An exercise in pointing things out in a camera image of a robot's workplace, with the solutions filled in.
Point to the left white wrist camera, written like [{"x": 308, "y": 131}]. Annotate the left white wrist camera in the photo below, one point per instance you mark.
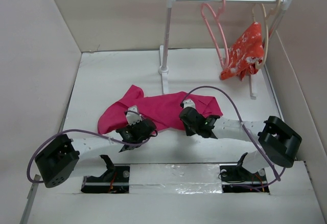
[{"x": 133, "y": 115}]

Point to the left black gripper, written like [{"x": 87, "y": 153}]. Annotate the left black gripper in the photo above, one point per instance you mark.
[{"x": 130, "y": 126}]

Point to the magenta pink trousers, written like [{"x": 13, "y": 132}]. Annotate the magenta pink trousers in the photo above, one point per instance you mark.
[{"x": 163, "y": 110}]

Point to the metal side rail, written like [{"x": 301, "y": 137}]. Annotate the metal side rail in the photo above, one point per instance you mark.
[{"x": 30, "y": 200}]

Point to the beige wooden hanger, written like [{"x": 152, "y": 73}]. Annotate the beige wooden hanger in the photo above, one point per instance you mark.
[{"x": 265, "y": 43}]

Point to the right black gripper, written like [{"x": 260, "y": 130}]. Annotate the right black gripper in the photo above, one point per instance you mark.
[{"x": 189, "y": 132}]

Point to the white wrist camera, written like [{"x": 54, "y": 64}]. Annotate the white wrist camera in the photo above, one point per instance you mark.
[
  {"x": 188, "y": 103},
  {"x": 133, "y": 115}
]

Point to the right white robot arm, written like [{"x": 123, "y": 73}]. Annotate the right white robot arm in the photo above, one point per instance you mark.
[{"x": 275, "y": 142}]

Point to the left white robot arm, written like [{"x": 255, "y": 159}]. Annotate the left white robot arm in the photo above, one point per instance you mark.
[{"x": 57, "y": 160}]

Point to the orange floral garment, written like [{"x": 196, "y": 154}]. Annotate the orange floral garment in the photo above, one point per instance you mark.
[{"x": 245, "y": 53}]

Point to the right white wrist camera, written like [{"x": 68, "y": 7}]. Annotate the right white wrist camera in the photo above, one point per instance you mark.
[{"x": 188, "y": 103}]

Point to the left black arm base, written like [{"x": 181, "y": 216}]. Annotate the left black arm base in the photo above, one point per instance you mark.
[{"x": 115, "y": 180}]

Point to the white clothes rack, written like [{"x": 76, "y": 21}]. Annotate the white clothes rack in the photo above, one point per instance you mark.
[{"x": 163, "y": 69}]

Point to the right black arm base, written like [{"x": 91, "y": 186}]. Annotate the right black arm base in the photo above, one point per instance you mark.
[{"x": 235, "y": 179}]

